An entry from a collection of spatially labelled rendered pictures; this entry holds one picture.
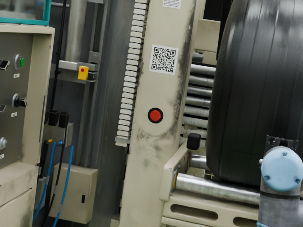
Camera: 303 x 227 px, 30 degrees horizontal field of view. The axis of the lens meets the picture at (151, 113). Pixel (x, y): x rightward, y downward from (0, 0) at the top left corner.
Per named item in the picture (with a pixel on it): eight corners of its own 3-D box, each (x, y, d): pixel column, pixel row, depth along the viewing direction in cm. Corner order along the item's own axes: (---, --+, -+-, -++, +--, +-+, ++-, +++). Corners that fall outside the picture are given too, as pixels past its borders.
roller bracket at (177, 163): (158, 201, 152) (163, 165, 150) (180, 168, 190) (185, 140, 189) (170, 203, 151) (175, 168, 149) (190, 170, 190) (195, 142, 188)
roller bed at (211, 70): (153, 141, 202) (165, 59, 198) (160, 135, 216) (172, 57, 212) (207, 152, 199) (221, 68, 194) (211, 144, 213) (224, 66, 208)
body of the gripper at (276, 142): (299, 140, 129) (303, 143, 117) (292, 177, 130) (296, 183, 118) (265, 134, 131) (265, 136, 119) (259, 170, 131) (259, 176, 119)
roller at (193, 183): (175, 168, 156) (174, 179, 159) (171, 181, 153) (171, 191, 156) (303, 193, 150) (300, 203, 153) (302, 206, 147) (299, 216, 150)
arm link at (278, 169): (259, 193, 104) (263, 147, 104) (259, 186, 115) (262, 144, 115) (303, 198, 103) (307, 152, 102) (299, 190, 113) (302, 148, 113)
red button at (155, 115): (149, 120, 161) (150, 109, 160) (150, 119, 162) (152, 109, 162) (159, 121, 160) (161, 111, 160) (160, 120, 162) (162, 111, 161)
